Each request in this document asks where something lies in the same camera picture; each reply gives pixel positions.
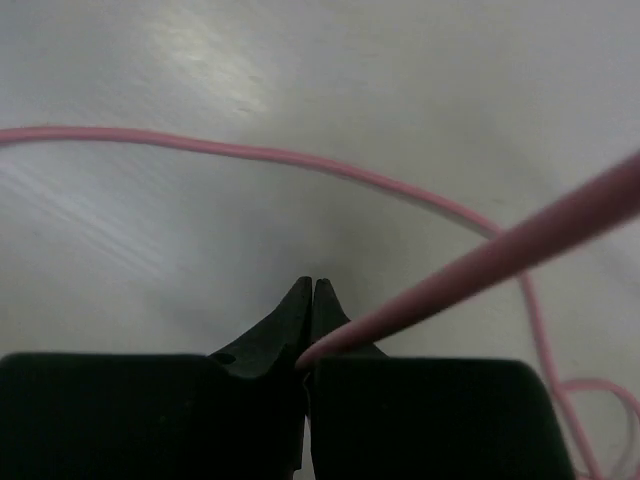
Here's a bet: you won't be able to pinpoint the pink headphones with cable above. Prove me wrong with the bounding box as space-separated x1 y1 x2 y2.
1 126 639 479

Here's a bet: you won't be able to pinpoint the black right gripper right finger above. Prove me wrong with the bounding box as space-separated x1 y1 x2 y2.
304 277 576 480

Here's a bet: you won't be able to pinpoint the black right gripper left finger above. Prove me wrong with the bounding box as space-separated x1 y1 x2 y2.
1 277 313 479

